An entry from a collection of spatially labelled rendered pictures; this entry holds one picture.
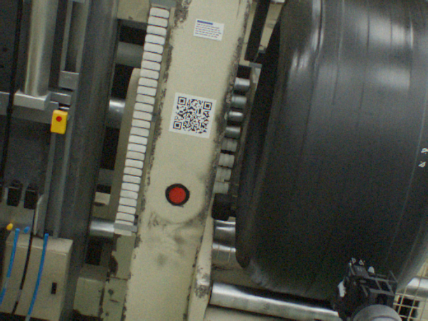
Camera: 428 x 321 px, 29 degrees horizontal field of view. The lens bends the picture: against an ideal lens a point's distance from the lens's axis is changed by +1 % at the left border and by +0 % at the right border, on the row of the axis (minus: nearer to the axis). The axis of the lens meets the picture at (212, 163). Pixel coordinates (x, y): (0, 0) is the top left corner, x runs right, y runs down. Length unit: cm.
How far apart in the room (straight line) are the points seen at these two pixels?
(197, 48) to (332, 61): 26
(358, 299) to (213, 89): 46
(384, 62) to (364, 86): 6
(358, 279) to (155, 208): 46
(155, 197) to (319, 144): 39
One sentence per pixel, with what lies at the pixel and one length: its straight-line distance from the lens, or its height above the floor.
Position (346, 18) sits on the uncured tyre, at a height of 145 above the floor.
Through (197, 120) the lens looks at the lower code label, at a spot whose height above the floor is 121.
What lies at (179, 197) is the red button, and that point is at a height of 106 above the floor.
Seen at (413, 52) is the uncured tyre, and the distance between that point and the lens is 142.
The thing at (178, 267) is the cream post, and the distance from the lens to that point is 164.
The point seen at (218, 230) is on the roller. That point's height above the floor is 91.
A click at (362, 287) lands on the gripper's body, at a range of 130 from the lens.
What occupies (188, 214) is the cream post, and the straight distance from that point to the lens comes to 159.
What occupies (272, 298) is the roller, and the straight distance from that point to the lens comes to 159.
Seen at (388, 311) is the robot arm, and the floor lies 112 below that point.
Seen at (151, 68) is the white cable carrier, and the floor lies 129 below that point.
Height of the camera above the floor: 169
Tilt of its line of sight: 21 degrees down
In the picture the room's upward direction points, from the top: 12 degrees clockwise
